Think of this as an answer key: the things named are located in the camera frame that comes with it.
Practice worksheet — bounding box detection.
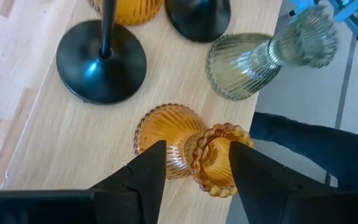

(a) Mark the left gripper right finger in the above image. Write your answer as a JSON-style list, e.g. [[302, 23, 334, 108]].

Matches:
[[228, 141, 301, 224]]

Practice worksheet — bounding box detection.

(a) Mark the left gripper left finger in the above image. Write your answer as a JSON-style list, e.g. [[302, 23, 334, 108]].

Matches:
[[88, 139, 168, 224]]

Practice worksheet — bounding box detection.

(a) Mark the amber ribbed glass candle holder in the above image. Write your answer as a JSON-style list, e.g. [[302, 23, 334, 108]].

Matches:
[[87, 0, 164, 26], [133, 103, 255, 198]]

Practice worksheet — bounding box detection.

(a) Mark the clear ribbed glass candle holder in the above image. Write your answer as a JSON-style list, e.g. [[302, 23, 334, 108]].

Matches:
[[206, 6, 339, 101]]

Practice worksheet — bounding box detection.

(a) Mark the black metal candlestick holder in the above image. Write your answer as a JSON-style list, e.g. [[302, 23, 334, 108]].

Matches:
[[165, 0, 232, 44], [56, 0, 148, 105]]

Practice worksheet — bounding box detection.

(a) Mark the person's leg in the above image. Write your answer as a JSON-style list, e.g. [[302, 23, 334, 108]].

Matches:
[[249, 111, 358, 191]]

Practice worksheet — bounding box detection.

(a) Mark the light blue frame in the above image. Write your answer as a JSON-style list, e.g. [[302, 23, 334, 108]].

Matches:
[[287, 0, 358, 35]]

